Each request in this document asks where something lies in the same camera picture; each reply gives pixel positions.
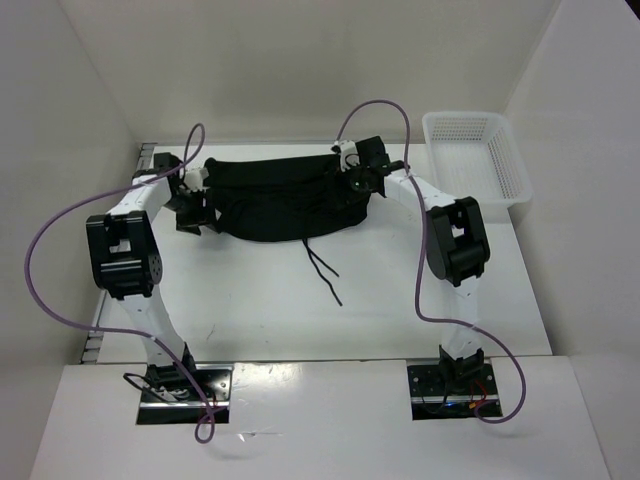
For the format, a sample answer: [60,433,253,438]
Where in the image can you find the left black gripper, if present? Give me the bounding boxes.
[163,187,221,236]

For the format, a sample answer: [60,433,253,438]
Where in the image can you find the black shorts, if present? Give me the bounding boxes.
[203,153,374,307]

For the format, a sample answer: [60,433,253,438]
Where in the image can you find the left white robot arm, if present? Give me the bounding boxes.
[86,153,208,401]

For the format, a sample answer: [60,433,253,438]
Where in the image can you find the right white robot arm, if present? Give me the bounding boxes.
[334,137,490,394]

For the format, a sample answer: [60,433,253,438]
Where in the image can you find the white plastic basket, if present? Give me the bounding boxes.
[422,111,533,208]

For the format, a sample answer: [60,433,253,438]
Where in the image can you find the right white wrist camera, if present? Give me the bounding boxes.
[332,140,360,172]

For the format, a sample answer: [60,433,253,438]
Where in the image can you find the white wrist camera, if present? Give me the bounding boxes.
[183,167,209,192]
[332,140,360,172]

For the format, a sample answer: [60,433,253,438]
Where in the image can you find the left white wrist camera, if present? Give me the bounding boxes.
[183,167,209,192]

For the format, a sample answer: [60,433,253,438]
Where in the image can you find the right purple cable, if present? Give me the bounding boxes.
[335,99,527,424]

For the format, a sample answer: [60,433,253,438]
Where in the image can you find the purple cable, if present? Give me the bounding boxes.
[335,99,527,424]
[24,123,227,445]

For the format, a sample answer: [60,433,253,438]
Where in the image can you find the aluminium table edge rail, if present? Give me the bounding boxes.
[79,142,157,365]

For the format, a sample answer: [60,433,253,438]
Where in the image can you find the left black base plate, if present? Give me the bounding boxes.
[136,363,235,427]

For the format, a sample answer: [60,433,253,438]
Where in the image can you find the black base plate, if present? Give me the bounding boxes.
[406,359,503,421]
[136,363,235,427]

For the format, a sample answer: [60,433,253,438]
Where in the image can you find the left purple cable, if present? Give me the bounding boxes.
[24,123,227,445]

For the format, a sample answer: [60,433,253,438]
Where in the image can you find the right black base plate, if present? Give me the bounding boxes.
[406,359,503,421]

